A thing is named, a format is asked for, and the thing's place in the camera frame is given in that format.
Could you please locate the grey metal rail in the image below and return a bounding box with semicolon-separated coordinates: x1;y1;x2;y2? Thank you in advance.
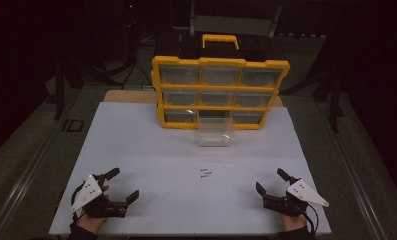
319;103;387;240
0;129;59;240

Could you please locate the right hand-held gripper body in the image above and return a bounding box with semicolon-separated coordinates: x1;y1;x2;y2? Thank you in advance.
262;179;330;218

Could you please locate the black tripod stand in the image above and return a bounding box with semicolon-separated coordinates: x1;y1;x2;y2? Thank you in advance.
117;0;154;89

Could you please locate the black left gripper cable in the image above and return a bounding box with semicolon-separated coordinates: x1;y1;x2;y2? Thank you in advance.
70;184;84;222

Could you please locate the black rectangular floor bracket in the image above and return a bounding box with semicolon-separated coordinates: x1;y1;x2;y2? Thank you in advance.
61;119;85;133

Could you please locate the black metal stand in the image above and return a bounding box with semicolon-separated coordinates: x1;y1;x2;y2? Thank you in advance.
314;66;345;134

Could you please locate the white foam board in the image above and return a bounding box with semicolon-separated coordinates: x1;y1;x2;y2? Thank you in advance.
48;101;333;236

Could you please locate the clear plastic drawer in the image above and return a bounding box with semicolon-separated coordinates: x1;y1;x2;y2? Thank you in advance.
195;114;236;148

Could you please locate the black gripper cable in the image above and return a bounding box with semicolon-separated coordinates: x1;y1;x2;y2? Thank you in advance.
299;203;320;234
70;184;84;222

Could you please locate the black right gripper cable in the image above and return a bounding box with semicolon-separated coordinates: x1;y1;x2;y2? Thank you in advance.
299;203;320;234

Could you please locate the person's right hand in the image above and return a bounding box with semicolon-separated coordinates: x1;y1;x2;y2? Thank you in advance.
282;213;309;232

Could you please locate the person's left hand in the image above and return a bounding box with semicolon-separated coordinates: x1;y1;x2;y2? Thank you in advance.
75;214;107;234

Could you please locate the set of clear organizer bins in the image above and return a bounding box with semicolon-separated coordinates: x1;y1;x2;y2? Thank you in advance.
159;65;284;125

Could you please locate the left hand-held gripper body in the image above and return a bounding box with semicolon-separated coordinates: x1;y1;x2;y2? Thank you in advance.
71;174;127;220

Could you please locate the yellow black organizer case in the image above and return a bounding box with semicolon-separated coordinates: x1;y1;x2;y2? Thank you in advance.
151;34;291;131

